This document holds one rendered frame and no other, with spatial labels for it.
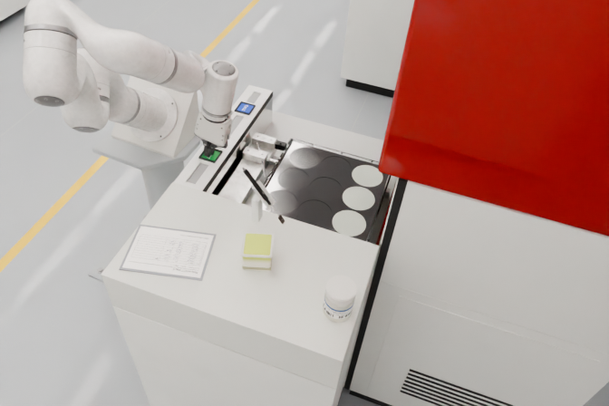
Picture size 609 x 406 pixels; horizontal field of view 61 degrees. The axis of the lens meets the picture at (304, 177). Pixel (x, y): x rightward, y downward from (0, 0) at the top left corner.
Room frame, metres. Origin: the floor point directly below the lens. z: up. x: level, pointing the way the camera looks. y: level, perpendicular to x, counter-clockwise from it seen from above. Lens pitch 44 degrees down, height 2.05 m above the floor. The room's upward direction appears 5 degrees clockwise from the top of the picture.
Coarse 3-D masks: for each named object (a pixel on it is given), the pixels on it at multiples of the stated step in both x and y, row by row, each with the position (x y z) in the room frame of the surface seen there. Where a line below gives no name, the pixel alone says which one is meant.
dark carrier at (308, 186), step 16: (288, 160) 1.25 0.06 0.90; (304, 160) 1.25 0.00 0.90; (320, 160) 1.26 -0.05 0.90; (336, 160) 1.27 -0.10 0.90; (352, 160) 1.27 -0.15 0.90; (288, 176) 1.17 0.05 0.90; (304, 176) 1.18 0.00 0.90; (320, 176) 1.19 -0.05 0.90; (336, 176) 1.19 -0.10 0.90; (352, 176) 1.20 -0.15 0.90; (384, 176) 1.21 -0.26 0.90; (272, 192) 1.10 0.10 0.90; (288, 192) 1.10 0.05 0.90; (304, 192) 1.11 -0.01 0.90; (320, 192) 1.11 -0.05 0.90; (336, 192) 1.12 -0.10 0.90; (272, 208) 1.03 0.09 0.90; (288, 208) 1.04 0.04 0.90; (304, 208) 1.04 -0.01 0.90; (320, 208) 1.05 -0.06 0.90; (336, 208) 1.05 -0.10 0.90; (352, 208) 1.06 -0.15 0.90; (368, 208) 1.06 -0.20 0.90; (320, 224) 0.99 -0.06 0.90; (368, 224) 1.00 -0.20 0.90
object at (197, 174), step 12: (240, 96) 1.50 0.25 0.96; (252, 96) 1.51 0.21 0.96; (264, 96) 1.51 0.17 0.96; (240, 120) 1.37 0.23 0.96; (240, 132) 1.30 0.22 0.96; (228, 144) 1.23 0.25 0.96; (192, 168) 1.11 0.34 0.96; (204, 168) 1.12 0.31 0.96; (216, 168) 1.12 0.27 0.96; (180, 180) 1.06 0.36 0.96; (192, 180) 1.06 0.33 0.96; (204, 180) 1.06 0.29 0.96
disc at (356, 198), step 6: (348, 192) 1.12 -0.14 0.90; (354, 192) 1.13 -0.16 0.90; (360, 192) 1.13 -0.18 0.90; (366, 192) 1.13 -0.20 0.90; (348, 198) 1.10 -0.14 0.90; (354, 198) 1.10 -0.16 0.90; (360, 198) 1.10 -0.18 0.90; (366, 198) 1.10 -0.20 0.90; (372, 198) 1.10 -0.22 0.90; (348, 204) 1.07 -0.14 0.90; (354, 204) 1.08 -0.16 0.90; (360, 204) 1.08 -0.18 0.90; (366, 204) 1.08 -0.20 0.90; (372, 204) 1.08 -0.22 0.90
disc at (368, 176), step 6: (360, 168) 1.24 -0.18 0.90; (366, 168) 1.24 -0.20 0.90; (372, 168) 1.24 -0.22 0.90; (354, 174) 1.21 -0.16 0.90; (360, 174) 1.21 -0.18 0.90; (366, 174) 1.21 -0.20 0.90; (372, 174) 1.21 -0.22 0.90; (378, 174) 1.22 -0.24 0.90; (354, 180) 1.18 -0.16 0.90; (360, 180) 1.18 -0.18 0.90; (366, 180) 1.18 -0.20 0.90; (372, 180) 1.19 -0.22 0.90; (378, 180) 1.19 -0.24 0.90; (366, 186) 1.16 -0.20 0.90; (372, 186) 1.16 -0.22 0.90
